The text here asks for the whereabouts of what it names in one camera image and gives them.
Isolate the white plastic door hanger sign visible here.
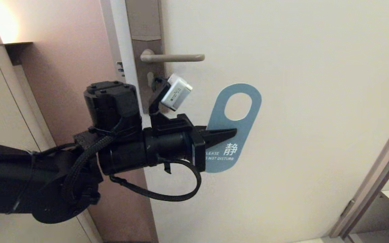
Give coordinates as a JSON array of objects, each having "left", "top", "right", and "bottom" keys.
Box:
[{"left": 205, "top": 83, "right": 262, "bottom": 173}]

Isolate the white room door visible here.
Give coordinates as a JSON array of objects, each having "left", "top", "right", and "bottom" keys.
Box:
[{"left": 108, "top": 0, "right": 389, "bottom": 243}]

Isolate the brown metal door lock plate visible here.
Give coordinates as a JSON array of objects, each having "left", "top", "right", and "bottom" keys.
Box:
[{"left": 125, "top": 0, "right": 165, "bottom": 113}]

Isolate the grey metal hinge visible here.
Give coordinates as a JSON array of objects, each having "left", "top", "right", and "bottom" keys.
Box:
[{"left": 340, "top": 200, "right": 355, "bottom": 218}]

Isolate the grey wardrobe bottom board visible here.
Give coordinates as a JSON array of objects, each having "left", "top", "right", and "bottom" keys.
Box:
[{"left": 349, "top": 228, "right": 389, "bottom": 243}]

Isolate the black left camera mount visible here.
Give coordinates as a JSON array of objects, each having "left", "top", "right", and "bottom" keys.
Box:
[{"left": 148, "top": 77, "right": 195, "bottom": 136}]

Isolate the thin black camera cable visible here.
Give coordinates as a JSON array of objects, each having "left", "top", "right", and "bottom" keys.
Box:
[{"left": 109, "top": 159, "right": 202, "bottom": 202}]

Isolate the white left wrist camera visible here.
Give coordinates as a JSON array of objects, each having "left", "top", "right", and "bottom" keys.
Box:
[{"left": 161, "top": 74, "right": 193, "bottom": 111}]

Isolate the beige metal door handle lever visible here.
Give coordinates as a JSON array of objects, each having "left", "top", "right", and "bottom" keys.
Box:
[{"left": 140, "top": 49, "right": 205, "bottom": 63}]

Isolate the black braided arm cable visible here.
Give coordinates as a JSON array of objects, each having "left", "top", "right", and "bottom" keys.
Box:
[{"left": 61, "top": 133, "right": 124, "bottom": 206}]

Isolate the grey wardrobe frame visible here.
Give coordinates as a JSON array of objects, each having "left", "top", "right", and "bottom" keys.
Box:
[{"left": 328, "top": 98, "right": 389, "bottom": 240}]

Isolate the dark wall light bracket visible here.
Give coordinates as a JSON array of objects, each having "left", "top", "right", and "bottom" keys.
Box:
[{"left": 0, "top": 41, "right": 33, "bottom": 65}]

